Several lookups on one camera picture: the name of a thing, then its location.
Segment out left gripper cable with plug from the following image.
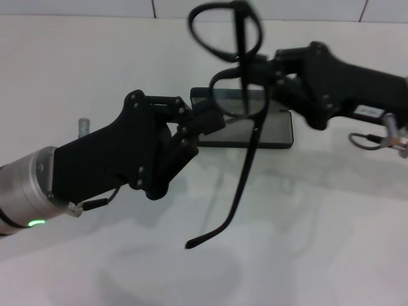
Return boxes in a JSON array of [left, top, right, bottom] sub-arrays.
[[68, 187, 122, 218]]

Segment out black glasses case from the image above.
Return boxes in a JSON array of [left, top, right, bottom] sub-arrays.
[[190, 87, 295, 150]]

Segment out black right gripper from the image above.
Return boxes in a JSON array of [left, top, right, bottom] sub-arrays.
[[253, 40, 408, 131]]

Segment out right gripper cable with plug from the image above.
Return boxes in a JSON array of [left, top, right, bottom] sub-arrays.
[[348, 112, 408, 159]]

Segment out black round glasses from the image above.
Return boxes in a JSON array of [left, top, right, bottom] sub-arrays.
[[185, 0, 270, 251]]

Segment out gripper cable with plug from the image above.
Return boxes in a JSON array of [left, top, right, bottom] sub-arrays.
[[68, 187, 122, 218], [348, 112, 408, 159]]

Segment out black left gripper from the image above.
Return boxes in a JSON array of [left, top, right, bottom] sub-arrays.
[[52, 90, 226, 201]]

